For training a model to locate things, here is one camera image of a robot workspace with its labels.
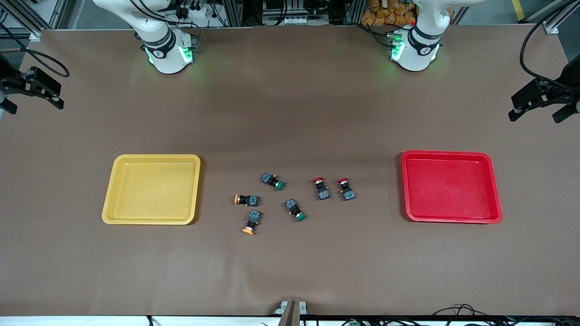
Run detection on red push button switch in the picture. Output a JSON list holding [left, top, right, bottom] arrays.
[[312, 177, 331, 201], [337, 177, 356, 201]]

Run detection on red plastic tray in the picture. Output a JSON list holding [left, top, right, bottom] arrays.
[[401, 150, 503, 224]]

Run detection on yellow plastic tray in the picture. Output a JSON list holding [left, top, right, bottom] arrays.
[[101, 154, 201, 225]]

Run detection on white power strip with plugs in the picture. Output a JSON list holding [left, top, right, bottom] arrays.
[[174, 0, 216, 19]]

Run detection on orange packaged goods pile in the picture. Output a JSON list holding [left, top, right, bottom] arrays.
[[361, 0, 417, 26]]

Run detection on long white power strip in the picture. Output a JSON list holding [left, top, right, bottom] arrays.
[[262, 16, 330, 26]]

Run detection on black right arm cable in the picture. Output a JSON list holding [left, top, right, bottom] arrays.
[[0, 22, 70, 78]]

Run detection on aluminium frame strut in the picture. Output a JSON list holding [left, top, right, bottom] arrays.
[[0, 0, 44, 42], [528, 0, 580, 34]]

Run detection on aluminium frame post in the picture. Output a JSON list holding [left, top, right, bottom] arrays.
[[347, 0, 364, 25], [222, 0, 244, 28]]

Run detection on black cable bundle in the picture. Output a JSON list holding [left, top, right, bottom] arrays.
[[430, 303, 580, 326]]

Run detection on green push button switch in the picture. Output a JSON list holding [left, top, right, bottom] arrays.
[[261, 172, 286, 191], [285, 198, 307, 222]]

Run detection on metal table edge bracket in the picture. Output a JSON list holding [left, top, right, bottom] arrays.
[[274, 300, 309, 326]]

